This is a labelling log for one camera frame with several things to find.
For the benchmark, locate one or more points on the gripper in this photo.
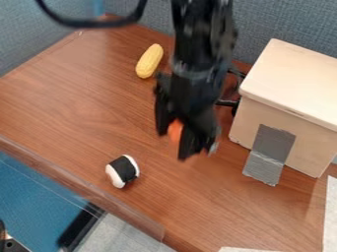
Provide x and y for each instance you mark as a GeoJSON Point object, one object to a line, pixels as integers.
{"type": "Point", "coordinates": [193, 95]}

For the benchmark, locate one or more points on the orange toy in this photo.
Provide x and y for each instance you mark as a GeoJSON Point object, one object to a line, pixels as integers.
{"type": "Point", "coordinates": [175, 130]}

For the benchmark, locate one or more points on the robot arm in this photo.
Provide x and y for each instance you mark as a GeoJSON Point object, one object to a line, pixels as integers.
{"type": "Point", "coordinates": [202, 29]}

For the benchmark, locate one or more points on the cream wooden box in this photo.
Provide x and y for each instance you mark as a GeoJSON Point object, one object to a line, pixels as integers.
{"type": "Point", "coordinates": [287, 105]}

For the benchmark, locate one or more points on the black and white toy sushi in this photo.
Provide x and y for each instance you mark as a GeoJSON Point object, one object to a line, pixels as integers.
{"type": "Point", "coordinates": [122, 171]}

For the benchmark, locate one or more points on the yellow toy corn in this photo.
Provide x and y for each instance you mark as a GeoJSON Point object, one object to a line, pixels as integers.
{"type": "Point", "coordinates": [149, 60]}

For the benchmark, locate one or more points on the grey tape strip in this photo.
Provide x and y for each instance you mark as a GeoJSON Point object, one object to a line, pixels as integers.
{"type": "Point", "coordinates": [268, 154]}

